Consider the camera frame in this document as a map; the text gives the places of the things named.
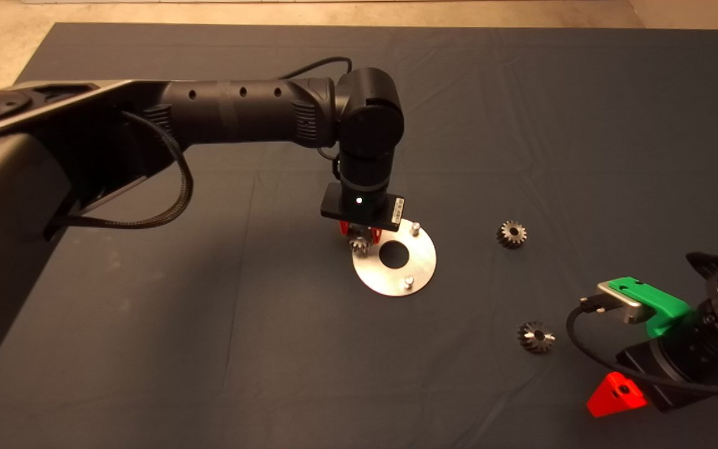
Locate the round metal carrier plate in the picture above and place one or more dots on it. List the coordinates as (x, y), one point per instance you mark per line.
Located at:
(421, 268)

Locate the steel planetary gear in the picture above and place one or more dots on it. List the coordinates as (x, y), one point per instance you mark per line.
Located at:
(516, 240)
(360, 246)
(527, 340)

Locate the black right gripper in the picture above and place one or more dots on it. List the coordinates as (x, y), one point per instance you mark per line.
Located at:
(658, 368)

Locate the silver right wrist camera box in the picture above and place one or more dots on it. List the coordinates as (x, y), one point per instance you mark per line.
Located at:
(621, 299)

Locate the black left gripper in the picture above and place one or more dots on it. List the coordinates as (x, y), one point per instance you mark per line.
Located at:
(331, 209)

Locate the dark grey table cloth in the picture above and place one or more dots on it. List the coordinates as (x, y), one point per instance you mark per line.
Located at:
(521, 125)

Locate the green right camera mount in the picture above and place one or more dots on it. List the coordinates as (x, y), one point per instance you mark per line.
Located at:
(664, 312)

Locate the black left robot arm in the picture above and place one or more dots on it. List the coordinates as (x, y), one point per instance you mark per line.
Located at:
(240, 112)

